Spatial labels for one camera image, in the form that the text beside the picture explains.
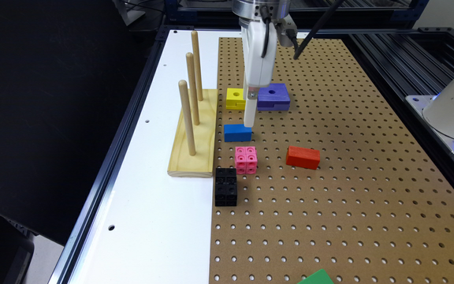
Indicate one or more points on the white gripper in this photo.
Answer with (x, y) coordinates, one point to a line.
(259, 59)

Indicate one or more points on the narrow blue block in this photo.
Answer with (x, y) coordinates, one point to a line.
(237, 133)

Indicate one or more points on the yellow cube with hole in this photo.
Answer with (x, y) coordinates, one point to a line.
(235, 99)

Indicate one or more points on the purple square block with hole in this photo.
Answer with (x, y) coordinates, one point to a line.
(273, 97)

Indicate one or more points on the pink interlocking cube block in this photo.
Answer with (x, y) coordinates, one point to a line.
(246, 160)

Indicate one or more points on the front wooden peg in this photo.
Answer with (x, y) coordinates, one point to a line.
(187, 116)

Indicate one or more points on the wooden peg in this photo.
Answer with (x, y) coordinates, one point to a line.
(196, 56)
(192, 89)
(187, 116)

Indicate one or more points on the middle wooden peg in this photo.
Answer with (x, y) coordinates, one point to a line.
(192, 89)

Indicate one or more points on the rear wooden peg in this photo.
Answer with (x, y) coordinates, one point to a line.
(196, 56)

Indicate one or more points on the red rectangular block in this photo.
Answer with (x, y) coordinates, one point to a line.
(303, 157)

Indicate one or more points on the wooden peg base board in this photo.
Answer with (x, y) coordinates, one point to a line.
(200, 165)

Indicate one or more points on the black interlocking cube block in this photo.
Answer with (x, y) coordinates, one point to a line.
(225, 187)

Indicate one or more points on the brown pegboard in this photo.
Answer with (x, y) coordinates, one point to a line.
(376, 210)

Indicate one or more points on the green block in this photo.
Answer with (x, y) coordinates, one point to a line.
(319, 277)

